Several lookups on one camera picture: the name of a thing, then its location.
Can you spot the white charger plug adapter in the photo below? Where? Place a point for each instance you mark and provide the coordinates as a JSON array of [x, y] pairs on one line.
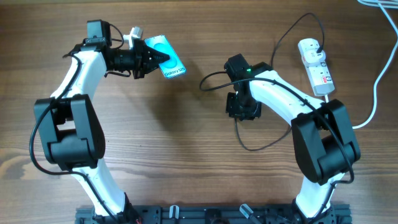
[[312, 57]]

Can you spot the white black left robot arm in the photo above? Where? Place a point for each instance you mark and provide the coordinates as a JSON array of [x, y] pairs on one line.
[[68, 139]]

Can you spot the white power strip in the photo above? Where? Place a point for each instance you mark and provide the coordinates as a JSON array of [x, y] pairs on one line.
[[319, 75]]

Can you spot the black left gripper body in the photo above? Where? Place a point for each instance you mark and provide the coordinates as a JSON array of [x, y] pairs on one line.
[[139, 64]]

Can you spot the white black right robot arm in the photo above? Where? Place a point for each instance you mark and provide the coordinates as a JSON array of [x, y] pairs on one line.
[[325, 145]]

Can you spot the light blue Galaxy smartphone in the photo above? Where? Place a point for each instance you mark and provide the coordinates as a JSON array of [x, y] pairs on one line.
[[171, 66]]

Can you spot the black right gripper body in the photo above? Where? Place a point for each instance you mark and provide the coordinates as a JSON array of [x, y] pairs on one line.
[[240, 107]]

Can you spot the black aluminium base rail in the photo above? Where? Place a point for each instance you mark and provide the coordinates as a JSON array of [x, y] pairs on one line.
[[274, 213]]

